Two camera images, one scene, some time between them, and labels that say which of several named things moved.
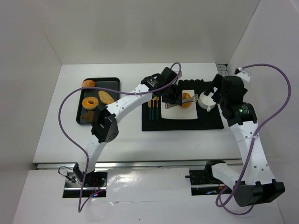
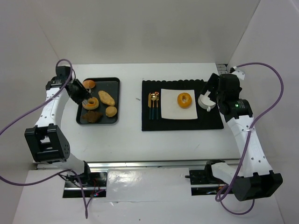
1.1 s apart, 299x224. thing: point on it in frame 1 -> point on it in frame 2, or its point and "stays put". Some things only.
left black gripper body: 174,94 -> 79,92
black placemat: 151,112 stays put
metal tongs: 192,100 -> 84,101
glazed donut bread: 186,95 stays put
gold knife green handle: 149,103 stays put
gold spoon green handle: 153,108 stays put
